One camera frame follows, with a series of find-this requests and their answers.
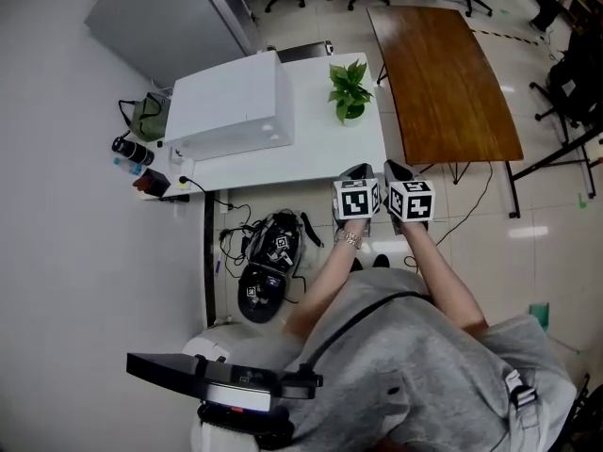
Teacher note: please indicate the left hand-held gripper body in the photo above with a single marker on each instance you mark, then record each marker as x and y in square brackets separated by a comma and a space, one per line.
[355, 203]

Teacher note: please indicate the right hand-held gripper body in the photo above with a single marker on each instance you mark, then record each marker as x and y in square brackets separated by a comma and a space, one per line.
[412, 203]

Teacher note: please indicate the green potted plant white pot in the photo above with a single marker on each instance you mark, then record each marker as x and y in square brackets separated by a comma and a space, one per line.
[349, 93]

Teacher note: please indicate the person's left forearm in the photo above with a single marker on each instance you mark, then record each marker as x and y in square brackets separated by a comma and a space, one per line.
[325, 280]

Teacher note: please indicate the person's right forearm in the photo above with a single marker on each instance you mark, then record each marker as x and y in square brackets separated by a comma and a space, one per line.
[443, 276]

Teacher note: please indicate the white table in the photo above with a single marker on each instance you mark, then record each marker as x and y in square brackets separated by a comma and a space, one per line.
[325, 149]

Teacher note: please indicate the person's black shoes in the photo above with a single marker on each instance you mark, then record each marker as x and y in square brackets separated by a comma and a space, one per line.
[381, 262]

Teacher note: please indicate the open black equipment case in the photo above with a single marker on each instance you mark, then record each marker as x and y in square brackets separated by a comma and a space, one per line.
[271, 266]

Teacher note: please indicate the brown wooden table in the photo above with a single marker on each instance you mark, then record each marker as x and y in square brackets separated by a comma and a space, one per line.
[443, 87]

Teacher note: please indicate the white power adapter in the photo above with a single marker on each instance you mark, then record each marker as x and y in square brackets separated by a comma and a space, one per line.
[223, 206]

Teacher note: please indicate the pen with purple cap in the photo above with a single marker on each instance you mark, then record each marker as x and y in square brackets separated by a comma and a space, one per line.
[218, 267]

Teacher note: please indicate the black flat panel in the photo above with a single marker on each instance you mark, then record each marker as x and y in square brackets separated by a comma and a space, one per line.
[304, 51]

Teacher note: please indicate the large white box appliance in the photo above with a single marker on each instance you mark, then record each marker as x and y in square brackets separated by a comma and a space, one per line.
[226, 106]

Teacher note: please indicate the person's grey shirt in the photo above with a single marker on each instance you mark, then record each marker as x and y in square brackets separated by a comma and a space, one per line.
[424, 370]

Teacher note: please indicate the green flat floor object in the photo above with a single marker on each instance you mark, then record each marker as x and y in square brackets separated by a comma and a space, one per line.
[540, 316]

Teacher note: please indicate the small black box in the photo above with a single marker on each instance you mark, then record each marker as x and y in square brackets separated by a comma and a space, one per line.
[154, 182]

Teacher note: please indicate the black chest-mounted device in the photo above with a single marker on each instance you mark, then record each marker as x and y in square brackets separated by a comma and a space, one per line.
[221, 379]

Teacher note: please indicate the green fabric bag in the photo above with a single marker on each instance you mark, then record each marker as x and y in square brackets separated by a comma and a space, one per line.
[148, 118]

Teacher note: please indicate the black thermos bottle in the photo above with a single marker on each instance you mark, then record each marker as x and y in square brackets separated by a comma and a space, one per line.
[134, 151]

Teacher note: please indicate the clear bottle blue cap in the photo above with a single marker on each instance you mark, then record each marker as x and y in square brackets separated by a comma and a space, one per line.
[129, 166]

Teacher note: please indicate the grey metal cabinet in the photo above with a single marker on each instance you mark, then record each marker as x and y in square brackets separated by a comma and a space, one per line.
[169, 21]

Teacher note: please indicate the black folding table frame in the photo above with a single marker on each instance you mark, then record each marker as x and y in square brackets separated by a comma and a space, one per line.
[556, 158]

